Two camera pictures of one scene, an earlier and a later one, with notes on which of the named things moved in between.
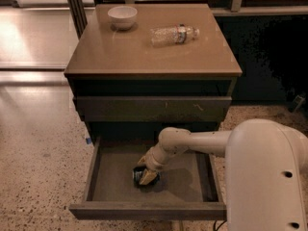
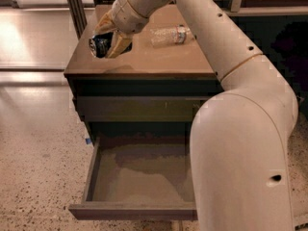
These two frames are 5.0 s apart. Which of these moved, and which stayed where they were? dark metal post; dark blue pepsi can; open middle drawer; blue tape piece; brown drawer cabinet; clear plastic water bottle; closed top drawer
Moved: dark blue pepsi can
Stayed: dark metal post; blue tape piece; brown drawer cabinet; closed top drawer; clear plastic water bottle; open middle drawer
